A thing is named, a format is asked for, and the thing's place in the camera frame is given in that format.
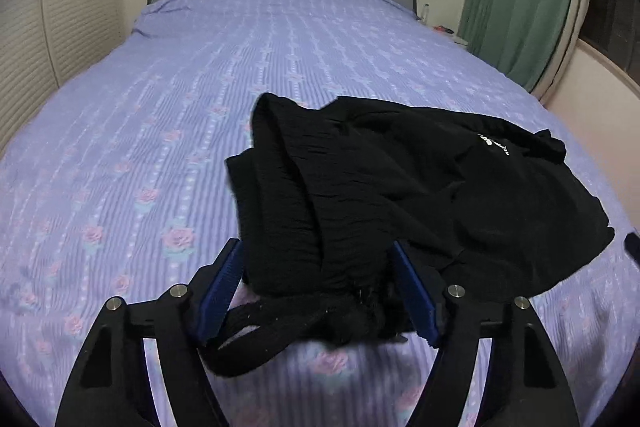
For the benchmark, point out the black pants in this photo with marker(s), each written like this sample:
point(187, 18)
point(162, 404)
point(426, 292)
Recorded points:
point(323, 195)

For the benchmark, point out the white nightstand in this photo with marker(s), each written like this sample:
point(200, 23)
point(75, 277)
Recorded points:
point(447, 32)

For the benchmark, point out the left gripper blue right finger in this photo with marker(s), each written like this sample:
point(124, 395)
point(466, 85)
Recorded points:
point(525, 383)

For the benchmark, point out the clear water bottle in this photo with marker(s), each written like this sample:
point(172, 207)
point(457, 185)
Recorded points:
point(425, 12)

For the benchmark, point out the purple floral bed sheet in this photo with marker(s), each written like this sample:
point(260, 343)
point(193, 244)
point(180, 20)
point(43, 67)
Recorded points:
point(118, 185)

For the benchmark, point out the beige louvred wardrobe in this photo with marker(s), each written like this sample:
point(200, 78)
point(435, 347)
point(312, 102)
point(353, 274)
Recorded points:
point(45, 43)

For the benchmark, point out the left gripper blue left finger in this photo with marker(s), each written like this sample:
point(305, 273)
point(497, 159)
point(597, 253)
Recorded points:
point(109, 384)

